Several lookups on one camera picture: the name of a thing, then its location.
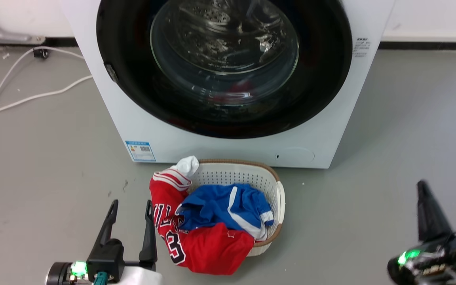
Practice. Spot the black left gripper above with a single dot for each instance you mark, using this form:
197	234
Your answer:
106	259

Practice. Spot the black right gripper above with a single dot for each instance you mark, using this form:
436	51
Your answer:
437	261

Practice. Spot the white front-load washing machine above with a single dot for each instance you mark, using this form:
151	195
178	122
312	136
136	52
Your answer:
228	152

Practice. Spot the round black glass washer door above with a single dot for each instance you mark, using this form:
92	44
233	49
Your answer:
323	79

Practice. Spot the red basketball jersey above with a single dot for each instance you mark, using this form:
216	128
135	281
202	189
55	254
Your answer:
208	249

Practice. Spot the blue energy label sticker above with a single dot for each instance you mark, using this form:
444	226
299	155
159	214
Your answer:
140	151

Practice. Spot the white garment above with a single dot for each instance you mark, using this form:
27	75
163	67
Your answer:
187	165

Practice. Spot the blue shorts with white stripe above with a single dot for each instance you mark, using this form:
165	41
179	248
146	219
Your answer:
220	206

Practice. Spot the white plastic laundry basket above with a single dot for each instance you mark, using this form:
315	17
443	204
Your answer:
236	173

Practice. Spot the black wall plug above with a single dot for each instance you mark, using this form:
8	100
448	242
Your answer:
41	52

